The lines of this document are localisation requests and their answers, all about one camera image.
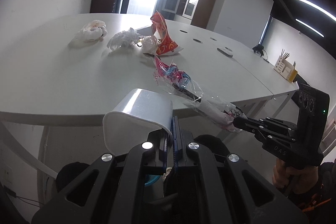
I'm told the white plastic cup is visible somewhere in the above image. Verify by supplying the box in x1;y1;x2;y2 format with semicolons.
102;89;173;156

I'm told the clear pink blue wrapper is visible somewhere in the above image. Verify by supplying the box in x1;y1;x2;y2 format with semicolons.
153;56;246;133

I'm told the clear plastic bag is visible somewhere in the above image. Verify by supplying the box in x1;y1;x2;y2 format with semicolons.
106;28;140;52

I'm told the white cardboard box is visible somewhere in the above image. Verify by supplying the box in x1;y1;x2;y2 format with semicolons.
136;25;154;37

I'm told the person's right hand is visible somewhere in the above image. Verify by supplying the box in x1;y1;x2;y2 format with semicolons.
272;159;318;194

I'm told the blue plastic waste basket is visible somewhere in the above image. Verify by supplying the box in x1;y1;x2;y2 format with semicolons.
144;174;161;188

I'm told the wooden pen holder box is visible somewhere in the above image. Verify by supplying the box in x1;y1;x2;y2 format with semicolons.
273;49;298;83

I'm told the black desk device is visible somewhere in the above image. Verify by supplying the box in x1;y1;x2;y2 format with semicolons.
252;44;264;57

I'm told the white remote control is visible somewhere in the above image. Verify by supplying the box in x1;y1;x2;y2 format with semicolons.
217;47;233;58

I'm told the red orange snack bag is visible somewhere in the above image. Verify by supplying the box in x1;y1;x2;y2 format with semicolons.
150;11;183;56

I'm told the white red plastic bag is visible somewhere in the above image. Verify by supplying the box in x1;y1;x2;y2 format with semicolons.
74;20;108;42

